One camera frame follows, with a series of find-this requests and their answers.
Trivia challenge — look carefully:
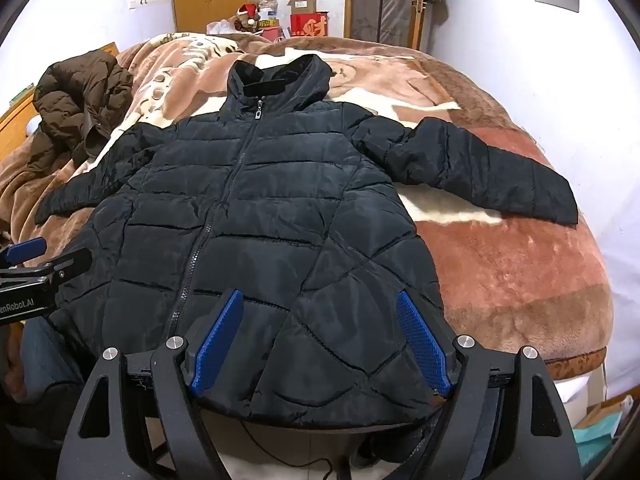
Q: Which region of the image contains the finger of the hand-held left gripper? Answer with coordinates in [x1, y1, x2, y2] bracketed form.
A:
[0, 248, 94, 283]
[0, 238, 48, 268]

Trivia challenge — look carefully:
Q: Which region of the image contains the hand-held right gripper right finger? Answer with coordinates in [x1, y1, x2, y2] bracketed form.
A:
[395, 290, 583, 480]

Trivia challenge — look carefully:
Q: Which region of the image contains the person's leg in jeans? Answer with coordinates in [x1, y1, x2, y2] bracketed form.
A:
[12, 317, 87, 393]

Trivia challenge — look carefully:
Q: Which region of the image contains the teal paper box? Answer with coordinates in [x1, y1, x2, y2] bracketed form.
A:
[571, 395, 636, 467]

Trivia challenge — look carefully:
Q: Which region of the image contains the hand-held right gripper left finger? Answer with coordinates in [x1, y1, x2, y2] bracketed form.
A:
[57, 287, 246, 480]

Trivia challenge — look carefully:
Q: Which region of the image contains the brown puffer jacket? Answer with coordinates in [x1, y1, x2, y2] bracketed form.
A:
[27, 50, 135, 173]

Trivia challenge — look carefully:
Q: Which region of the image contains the red printed box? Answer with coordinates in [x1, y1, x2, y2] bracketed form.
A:
[290, 12, 329, 39]

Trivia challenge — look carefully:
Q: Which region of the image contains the wood-framed fabric wardrobe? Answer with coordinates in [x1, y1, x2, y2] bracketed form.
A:
[344, 0, 448, 51]

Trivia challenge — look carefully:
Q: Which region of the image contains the plush toy with santa hat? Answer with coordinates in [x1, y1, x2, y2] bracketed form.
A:
[234, 4, 261, 31]

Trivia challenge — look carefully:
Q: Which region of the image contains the black puffer jacket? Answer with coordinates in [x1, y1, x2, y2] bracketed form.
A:
[35, 54, 579, 431]

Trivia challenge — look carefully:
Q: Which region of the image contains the black cable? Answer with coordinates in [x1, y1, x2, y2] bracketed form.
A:
[239, 419, 351, 480]

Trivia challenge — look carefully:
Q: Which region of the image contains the brown printed blanket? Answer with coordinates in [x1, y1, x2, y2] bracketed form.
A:
[0, 32, 616, 376]

